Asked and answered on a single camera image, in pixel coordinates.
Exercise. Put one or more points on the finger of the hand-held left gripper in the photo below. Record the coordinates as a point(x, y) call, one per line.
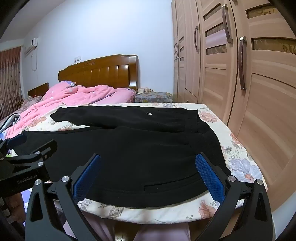
point(44, 150)
point(17, 140)

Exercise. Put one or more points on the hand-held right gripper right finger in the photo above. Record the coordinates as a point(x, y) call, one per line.
point(209, 176)

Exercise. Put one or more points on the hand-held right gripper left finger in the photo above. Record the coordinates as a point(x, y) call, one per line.
point(86, 176)

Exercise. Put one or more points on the black pants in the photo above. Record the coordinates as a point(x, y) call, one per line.
point(138, 150)

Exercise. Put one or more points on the grey white garment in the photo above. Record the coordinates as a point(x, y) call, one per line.
point(10, 122)

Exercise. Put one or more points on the floral cream bed sheet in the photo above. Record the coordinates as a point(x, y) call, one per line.
point(240, 162)

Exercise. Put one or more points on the dark patterned blanket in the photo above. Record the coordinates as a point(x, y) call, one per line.
point(30, 102)

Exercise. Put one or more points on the small wooden bedside cabinet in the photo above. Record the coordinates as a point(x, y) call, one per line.
point(38, 90)

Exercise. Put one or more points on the brown patterned curtain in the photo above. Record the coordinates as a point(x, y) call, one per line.
point(9, 83)

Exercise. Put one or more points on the pink quilt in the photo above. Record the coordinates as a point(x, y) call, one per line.
point(69, 97)

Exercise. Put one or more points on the purple floral pillow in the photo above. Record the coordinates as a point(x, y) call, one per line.
point(67, 83)

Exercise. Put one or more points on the light wooden wardrobe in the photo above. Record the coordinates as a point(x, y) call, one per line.
point(266, 111)

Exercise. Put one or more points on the white air conditioner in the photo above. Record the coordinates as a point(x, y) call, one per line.
point(31, 45)

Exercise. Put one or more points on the wooden bed headboard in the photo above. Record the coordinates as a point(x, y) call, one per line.
point(99, 71)

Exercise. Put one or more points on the cloth covered nightstand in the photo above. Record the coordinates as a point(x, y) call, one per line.
point(153, 96)

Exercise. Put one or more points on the small white bottles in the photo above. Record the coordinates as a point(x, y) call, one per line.
point(145, 90)

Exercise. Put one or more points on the white wall socket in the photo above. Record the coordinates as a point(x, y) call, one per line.
point(77, 58)

